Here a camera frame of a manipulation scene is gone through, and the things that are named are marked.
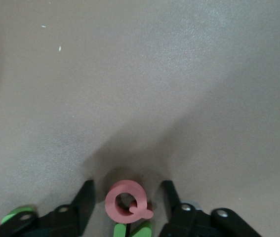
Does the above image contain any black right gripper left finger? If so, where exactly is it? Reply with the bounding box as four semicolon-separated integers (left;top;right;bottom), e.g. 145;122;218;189
0;179;96;237

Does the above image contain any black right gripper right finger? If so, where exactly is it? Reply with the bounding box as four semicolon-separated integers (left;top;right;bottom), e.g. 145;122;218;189
158;180;264;237

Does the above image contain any green letter N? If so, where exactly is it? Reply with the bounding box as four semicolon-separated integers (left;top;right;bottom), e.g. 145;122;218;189
114;220;153;237

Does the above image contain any brown table mat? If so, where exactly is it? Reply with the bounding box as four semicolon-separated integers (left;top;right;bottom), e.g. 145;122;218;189
0;0;280;237

